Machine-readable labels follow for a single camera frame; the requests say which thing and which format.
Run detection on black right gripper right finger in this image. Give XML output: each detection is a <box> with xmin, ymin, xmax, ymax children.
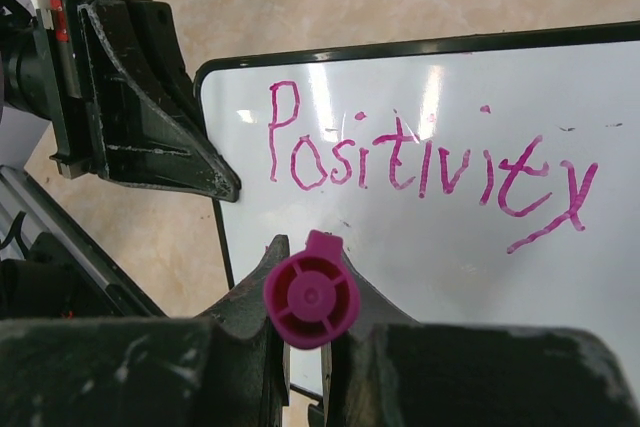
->
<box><xmin>322</xmin><ymin>234</ymin><xmax>639</xmax><ymax>426</ymax></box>

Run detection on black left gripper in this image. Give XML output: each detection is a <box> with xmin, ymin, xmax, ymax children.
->
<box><xmin>34</xmin><ymin>0</ymin><xmax>241</xmax><ymax>202</ymax></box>

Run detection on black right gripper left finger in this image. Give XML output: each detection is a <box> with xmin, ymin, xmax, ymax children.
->
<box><xmin>1</xmin><ymin>234</ymin><xmax>290</xmax><ymax>426</ymax></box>

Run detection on white marker pen magenta cap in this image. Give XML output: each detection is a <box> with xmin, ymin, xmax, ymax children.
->
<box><xmin>263</xmin><ymin>230</ymin><xmax>361</xmax><ymax>350</ymax></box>

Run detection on white whiteboard black frame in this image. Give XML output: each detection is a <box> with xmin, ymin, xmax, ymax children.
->
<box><xmin>195</xmin><ymin>22</ymin><xmax>639</xmax><ymax>386</ymax></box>

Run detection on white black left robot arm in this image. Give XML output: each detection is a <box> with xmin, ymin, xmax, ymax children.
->
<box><xmin>1</xmin><ymin>0</ymin><xmax>241</xmax><ymax>202</ymax></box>

